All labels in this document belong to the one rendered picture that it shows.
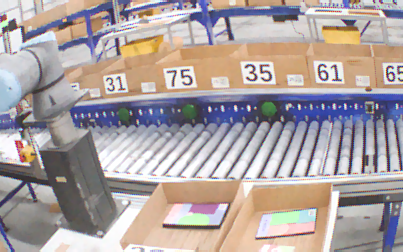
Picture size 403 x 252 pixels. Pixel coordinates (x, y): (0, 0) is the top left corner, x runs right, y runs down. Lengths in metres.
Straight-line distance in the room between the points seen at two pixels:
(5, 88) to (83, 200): 0.52
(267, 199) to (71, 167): 0.63
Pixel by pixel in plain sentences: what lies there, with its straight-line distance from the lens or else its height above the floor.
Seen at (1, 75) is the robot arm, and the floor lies 1.42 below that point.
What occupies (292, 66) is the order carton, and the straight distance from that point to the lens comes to 1.95.
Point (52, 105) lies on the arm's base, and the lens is 1.31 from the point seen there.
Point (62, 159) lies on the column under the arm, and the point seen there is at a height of 1.04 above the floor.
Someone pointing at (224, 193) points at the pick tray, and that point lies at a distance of 1.41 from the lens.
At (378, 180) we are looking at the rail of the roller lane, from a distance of 1.47.
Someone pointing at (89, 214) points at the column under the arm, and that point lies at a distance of 1.42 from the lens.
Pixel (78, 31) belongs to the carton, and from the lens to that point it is 8.16.
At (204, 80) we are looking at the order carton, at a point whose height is 0.94.
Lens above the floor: 1.53
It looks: 22 degrees down
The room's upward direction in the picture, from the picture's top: 12 degrees counter-clockwise
